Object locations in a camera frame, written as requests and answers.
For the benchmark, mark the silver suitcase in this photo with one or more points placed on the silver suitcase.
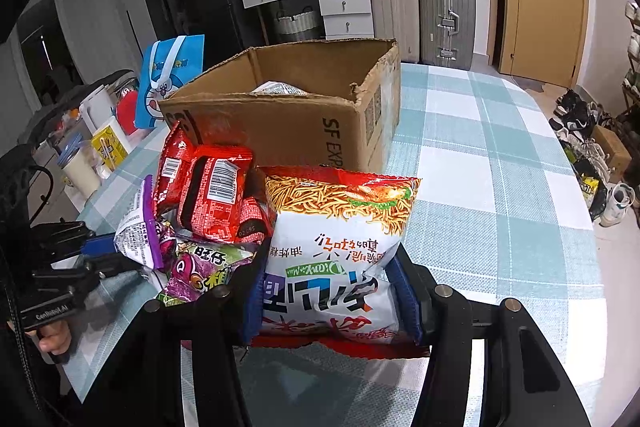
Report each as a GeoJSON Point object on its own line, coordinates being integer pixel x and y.
{"type": "Point", "coordinates": [445, 17]}

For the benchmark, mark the cream plastic tumbler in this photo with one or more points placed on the cream plastic tumbler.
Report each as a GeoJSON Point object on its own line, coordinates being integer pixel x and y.
{"type": "Point", "coordinates": [80, 174]}

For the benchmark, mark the small brown cardboard carton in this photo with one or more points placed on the small brown cardboard carton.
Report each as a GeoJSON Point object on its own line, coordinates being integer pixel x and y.
{"type": "Point", "coordinates": [610, 147]}

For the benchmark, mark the red barcode snack packet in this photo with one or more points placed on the red barcode snack packet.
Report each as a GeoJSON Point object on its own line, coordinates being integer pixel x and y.
{"type": "Point", "coordinates": [220, 192]}

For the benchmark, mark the person's left hand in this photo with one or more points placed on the person's left hand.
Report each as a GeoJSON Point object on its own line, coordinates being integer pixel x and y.
{"type": "Point", "coordinates": [54, 338]}

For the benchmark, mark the tall red snack bag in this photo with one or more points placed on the tall red snack bag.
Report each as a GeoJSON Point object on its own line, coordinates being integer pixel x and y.
{"type": "Point", "coordinates": [172, 167]}

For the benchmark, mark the white drawer desk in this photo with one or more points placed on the white drawer desk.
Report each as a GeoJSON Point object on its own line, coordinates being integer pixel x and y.
{"type": "Point", "coordinates": [345, 2]}

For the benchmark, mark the white jug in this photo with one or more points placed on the white jug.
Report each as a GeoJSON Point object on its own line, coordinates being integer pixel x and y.
{"type": "Point", "coordinates": [97, 107]}

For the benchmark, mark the beige suitcase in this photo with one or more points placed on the beige suitcase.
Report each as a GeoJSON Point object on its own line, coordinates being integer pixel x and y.
{"type": "Point", "coordinates": [395, 7]}

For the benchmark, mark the white red noodle snack bag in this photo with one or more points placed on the white red noodle snack bag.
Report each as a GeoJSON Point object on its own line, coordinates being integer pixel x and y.
{"type": "Point", "coordinates": [330, 247]}

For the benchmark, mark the brown cardboard box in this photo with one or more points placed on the brown cardboard box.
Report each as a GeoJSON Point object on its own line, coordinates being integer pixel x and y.
{"type": "Point", "coordinates": [280, 122]}

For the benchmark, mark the scattered loose shoes pile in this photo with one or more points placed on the scattered loose shoes pile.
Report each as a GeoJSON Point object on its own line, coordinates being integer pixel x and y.
{"type": "Point", "coordinates": [575, 122]}

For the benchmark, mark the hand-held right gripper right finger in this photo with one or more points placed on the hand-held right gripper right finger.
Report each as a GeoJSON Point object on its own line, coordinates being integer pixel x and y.
{"type": "Point", "coordinates": [407, 302]}

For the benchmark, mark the woven laundry basket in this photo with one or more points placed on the woven laundry basket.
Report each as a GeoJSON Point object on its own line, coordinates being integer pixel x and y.
{"type": "Point", "coordinates": [300, 27]}

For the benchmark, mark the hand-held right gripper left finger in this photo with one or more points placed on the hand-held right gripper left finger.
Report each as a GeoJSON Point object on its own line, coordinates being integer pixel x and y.
{"type": "Point", "coordinates": [250, 317]}

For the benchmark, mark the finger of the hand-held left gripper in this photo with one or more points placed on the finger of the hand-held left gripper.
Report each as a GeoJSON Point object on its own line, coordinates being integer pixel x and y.
{"type": "Point", "coordinates": [112, 268]}
{"type": "Point", "coordinates": [100, 246]}

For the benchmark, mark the red paper bag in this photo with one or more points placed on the red paper bag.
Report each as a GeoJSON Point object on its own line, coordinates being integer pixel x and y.
{"type": "Point", "coordinates": [127, 112]}

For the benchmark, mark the grey white snack bag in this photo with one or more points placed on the grey white snack bag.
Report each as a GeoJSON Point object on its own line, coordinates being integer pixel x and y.
{"type": "Point", "coordinates": [280, 88]}

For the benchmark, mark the blue cartoon tote bag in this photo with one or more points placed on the blue cartoon tote bag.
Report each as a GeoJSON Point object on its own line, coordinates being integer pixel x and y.
{"type": "Point", "coordinates": [165, 97]}

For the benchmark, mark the purple grape candy bag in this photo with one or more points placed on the purple grape candy bag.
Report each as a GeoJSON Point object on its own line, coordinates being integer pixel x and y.
{"type": "Point", "coordinates": [200, 267]}

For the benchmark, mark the yellow drink carton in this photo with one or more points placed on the yellow drink carton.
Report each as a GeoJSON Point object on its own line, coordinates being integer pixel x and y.
{"type": "Point", "coordinates": [112, 147]}

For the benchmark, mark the white purple snack bag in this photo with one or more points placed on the white purple snack bag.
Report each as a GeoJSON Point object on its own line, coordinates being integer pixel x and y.
{"type": "Point", "coordinates": [135, 232]}

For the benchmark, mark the rows of racked shoes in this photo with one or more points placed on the rows of racked shoes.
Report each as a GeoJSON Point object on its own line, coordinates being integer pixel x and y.
{"type": "Point", "coordinates": [633, 42]}

